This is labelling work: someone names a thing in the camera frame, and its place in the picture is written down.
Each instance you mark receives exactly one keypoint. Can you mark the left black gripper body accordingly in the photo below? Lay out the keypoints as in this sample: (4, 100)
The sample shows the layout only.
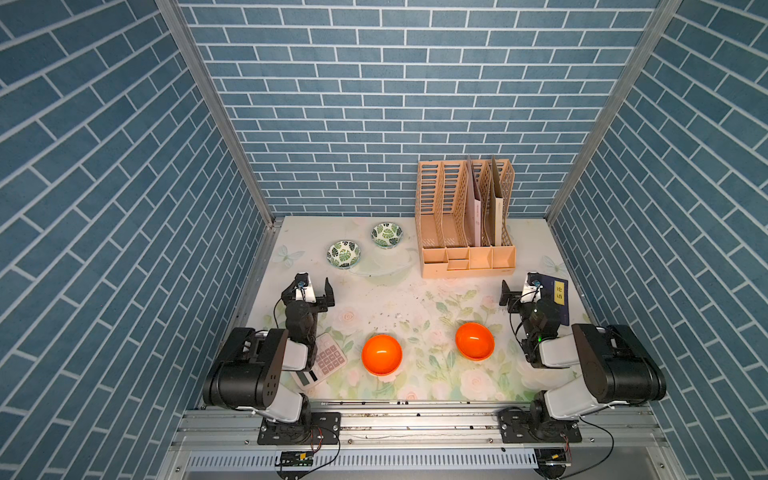
(311, 310)

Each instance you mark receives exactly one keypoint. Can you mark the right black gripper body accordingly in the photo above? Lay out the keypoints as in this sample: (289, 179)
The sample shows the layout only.
(525, 313)

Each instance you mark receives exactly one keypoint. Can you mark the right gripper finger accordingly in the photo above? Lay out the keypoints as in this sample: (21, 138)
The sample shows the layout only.
(505, 295)
(533, 284)

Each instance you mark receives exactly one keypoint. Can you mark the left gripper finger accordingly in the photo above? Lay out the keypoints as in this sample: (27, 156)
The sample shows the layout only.
(329, 294)
(300, 282)

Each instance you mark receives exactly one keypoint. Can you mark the green leaf bowl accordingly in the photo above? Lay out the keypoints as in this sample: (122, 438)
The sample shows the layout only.
(387, 235)
(343, 254)

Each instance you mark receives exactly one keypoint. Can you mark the orange bowl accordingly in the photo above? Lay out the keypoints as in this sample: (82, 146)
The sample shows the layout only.
(381, 355)
(475, 341)

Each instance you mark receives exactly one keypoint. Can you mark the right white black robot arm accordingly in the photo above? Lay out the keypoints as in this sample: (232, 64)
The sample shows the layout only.
(616, 369)

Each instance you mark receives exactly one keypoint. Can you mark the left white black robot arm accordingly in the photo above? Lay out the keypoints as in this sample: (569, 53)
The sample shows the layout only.
(245, 375)

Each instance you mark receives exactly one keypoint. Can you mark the dark blue book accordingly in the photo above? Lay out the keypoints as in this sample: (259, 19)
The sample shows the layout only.
(555, 290)

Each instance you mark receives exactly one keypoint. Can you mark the pink calculator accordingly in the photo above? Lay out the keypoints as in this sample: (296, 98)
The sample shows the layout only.
(329, 359)

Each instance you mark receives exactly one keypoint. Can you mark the floral table mat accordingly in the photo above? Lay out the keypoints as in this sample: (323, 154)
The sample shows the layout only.
(385, 293)

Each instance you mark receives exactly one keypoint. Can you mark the beige desk file organizer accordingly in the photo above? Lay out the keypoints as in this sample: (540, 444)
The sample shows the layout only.
(461, 212)

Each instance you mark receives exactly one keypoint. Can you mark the left green circuit board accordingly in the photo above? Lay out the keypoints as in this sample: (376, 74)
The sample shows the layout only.
(295, 459)

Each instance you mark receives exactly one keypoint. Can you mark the right circuit board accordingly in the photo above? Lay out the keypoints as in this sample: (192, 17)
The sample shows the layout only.
(551, 463)

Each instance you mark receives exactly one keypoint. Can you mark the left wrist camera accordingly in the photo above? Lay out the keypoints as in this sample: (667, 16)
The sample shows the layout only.
(306, 294)

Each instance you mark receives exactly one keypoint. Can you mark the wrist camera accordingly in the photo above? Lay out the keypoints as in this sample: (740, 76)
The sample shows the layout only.
(306, 294)
(530, 294)

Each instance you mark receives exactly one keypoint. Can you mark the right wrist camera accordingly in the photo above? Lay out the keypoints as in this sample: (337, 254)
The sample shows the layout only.
(530, 294)

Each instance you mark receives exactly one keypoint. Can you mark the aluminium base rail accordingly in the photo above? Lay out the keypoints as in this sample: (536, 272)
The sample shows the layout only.
(420, 440)

